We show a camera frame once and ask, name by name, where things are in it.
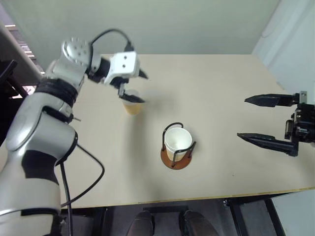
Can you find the black table frame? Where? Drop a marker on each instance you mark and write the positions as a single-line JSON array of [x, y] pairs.
[[237, 216]]

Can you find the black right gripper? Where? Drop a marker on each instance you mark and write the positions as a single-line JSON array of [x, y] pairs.
[[304, 123]]

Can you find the white paper cup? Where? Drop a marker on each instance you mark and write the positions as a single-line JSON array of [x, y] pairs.
[[177, 141]]

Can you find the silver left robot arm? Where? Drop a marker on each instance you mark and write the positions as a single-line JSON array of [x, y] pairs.
[[37, 127]]

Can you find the clear plastic cup with juice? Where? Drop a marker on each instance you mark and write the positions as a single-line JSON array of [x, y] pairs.
[[133, 108]]

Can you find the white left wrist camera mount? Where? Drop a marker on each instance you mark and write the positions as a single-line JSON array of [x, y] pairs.
[[124, 65]]

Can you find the dark rounded shape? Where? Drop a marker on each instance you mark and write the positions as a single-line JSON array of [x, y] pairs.
[[140, 225], [198, 225]]

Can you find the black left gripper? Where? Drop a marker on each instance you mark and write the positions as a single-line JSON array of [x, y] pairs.
[[121, 89]]

